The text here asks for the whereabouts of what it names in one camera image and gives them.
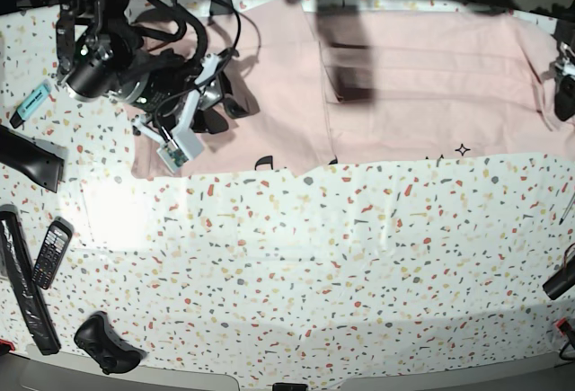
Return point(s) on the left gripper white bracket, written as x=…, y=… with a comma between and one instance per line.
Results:
x=564, y=99

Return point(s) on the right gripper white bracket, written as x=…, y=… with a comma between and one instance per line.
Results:
x=196, y=114

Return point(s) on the pink T-shirt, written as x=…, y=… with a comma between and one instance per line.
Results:
x=365, y=87

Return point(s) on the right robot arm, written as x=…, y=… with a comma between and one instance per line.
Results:
x=153, y=57

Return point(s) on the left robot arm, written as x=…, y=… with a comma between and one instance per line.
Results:
x=564, y=36

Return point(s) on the grey pen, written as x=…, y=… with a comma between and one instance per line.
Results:
x=567, y=209

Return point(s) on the black stapler tool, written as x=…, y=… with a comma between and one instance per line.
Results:
x=37, y=164

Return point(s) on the black remote control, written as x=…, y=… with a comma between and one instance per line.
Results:
x=52, y=251

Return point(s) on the teal highlighter marker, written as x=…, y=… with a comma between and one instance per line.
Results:
x=30, y=104

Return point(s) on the small red black clip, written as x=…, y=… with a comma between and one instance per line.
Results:
x=563, y=326

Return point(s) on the long black bar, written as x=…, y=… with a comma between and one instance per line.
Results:
x=34, y=311

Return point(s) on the black game controller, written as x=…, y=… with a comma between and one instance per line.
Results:
x=96, y=337

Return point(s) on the black camera stand base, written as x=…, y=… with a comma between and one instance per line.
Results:
x=220, y=7

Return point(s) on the black cylinder with wires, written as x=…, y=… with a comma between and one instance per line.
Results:
x=563, y=279

